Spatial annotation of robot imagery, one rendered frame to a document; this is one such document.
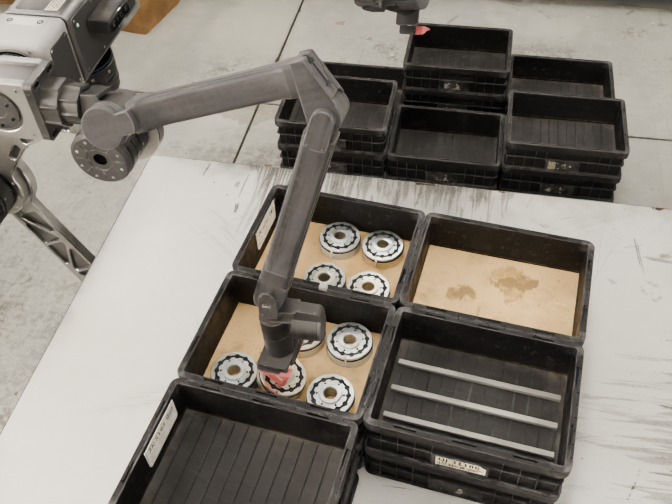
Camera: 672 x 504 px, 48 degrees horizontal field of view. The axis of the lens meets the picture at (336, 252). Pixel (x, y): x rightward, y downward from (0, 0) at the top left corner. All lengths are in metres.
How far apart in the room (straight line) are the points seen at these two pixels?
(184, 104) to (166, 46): 3.00
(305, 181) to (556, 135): 1.67
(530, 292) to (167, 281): 0.94
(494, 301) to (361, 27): 2.70
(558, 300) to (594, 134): 1.13
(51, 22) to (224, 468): 0.91
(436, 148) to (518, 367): 1.35
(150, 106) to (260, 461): 0.74
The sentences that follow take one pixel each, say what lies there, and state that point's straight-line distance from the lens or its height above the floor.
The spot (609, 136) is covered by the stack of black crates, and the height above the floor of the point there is 0.49.
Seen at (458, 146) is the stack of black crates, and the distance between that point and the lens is 2.90.
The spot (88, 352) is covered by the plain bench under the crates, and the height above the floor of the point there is 0.70.
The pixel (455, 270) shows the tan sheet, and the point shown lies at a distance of 1.86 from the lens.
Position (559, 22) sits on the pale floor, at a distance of 4.42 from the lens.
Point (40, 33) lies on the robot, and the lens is 1.48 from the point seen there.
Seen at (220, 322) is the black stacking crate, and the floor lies 0.87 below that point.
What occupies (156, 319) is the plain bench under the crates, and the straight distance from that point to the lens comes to 2.00.
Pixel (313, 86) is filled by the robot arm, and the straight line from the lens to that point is 1.21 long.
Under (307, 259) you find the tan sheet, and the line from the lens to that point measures 1.88.
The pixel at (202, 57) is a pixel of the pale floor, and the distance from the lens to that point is 4.16.
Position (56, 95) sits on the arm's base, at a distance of 1.39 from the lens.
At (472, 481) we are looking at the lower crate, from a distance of 1.60.
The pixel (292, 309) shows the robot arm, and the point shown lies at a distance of 1.44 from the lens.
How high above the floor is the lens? 2.24
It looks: 48 degrees down
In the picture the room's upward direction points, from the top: 3 degrees counter-clockwise
